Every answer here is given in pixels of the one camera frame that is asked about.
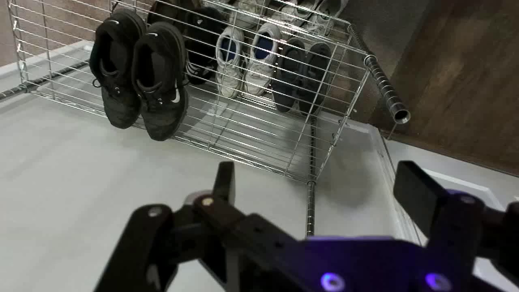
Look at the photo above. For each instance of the dark grey shoe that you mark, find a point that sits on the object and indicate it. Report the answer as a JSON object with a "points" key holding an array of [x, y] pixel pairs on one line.
{"points": [[287, 75], [316, 75]]}

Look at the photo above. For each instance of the ribbed metal tube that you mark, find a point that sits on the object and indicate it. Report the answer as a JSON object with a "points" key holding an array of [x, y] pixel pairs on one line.
{"points": [[386, 89]]}

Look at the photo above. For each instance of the black sneaker with white stripes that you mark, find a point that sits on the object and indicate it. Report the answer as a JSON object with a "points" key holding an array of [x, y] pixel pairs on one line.
{"points": [[203, 37]]}

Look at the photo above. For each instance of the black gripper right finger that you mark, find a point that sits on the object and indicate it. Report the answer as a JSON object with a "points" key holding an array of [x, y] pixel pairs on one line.
{"points": [[454, 221]]}

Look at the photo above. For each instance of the white shoe with blue insole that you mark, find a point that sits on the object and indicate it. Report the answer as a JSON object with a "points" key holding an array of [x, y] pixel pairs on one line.
{"points": [[261, 58], [229, 65]]}

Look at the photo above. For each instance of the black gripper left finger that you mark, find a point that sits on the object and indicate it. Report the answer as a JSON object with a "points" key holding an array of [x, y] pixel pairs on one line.
{"points": [[151, 243]]}

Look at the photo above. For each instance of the slotted metal rail strip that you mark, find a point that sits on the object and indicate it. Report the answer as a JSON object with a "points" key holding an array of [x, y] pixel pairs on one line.
{"points": [[310, 200]]}

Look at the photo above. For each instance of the black running shoe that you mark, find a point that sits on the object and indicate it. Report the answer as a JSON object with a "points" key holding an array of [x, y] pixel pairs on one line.
{"points": [[115, 81], [162, 91]]}

